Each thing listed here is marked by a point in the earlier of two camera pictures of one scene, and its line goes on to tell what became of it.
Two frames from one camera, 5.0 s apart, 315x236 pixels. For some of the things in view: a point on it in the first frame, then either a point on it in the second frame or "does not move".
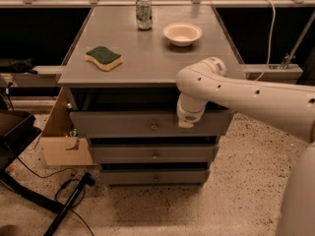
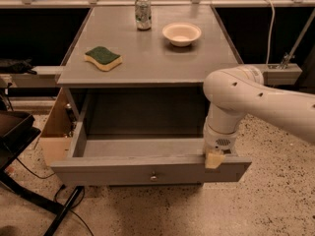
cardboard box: [62, 146] does not move
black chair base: [17, 130] does not move
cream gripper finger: [185, 124] → [214, 160]
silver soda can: [144, 12] does not move
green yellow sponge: [104, 59] does not move
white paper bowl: [182, 34] does not move
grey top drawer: [93, 124] → [142, 161]
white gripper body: [189, 116] → [219, 141]
